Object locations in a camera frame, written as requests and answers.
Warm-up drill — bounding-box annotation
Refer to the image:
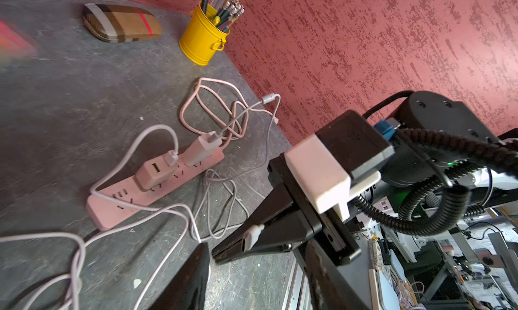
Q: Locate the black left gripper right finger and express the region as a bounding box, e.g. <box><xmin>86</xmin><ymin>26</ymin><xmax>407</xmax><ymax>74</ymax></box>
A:
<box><xmin>305</xmin><ymin>241</ymin><xmax>370</xmax><ymax>309</ymax></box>

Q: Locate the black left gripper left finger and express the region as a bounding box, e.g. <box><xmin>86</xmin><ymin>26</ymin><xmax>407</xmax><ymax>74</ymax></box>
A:
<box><xmin>150</xmin><ymin>243</ymin><xmax>210</xmax><ymax>310</ymax></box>

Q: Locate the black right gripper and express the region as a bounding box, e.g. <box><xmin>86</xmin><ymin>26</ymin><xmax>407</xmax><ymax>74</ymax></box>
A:
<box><xmin>212</xmin><ymin>154</ymin><xmax>362</xmax><ymax>265</ymax></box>

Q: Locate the white usb cable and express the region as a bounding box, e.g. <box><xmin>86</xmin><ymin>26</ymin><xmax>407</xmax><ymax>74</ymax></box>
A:
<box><xmin>0</xmin><ymin>124</ymin><xmax>203</xmax><ymax>310</ymax></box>
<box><xmin>189</xmin><ymin>92</ymin><xmax>282</xmax><ymax>252</ymax></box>

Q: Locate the white square charger block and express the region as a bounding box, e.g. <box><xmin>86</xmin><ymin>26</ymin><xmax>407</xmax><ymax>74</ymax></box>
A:
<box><xmin>181</xmin><ymin>131</ymin><xmax>223</xmax><ymax>166</ymax></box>

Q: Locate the white charger adapter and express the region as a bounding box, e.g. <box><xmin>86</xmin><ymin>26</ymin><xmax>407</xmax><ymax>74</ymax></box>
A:
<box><xmin>135</xmin><ymin>155</ymin><xmax>178</xmax><ymax>191</ymax></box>

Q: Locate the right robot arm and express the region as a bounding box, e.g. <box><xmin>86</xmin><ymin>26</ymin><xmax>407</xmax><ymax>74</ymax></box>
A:
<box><xmin>212</xmin><ymin>90</ymin><xmax>517</xmax><ymax>266</ymax></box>

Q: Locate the pink power strip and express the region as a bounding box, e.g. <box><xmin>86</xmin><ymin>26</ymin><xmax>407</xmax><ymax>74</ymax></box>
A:
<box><xmin>86</xmin><ymin>149</ymin><xmax>224</xmax><ymax>231</ymax></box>

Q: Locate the yellow pen holder cup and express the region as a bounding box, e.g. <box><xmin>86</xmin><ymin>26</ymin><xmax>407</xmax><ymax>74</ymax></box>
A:
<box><xmin>179</xmin><ymin>0</ymin><xmax>245</xmax><ymax>66</ymax></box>

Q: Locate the plaid pencil case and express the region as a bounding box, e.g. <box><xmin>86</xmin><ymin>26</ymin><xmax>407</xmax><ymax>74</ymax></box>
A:
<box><xmin>82</xmin><ymin>3</ymin><xmax>163</xmax><ymax>43</ymax></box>

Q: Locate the rainbow marker pack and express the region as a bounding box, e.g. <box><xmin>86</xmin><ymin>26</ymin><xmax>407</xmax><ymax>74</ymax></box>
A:
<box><xmin>1</xmin><ymin>21</ymin><xmax>36</xmax><ymax>64</ymax></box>

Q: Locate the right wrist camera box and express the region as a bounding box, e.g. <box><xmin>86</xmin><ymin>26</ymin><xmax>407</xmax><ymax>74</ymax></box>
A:
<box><xmin>284</xmin><ymin>110</ymin><xmax>395</xmax><ymax>221</ymax></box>

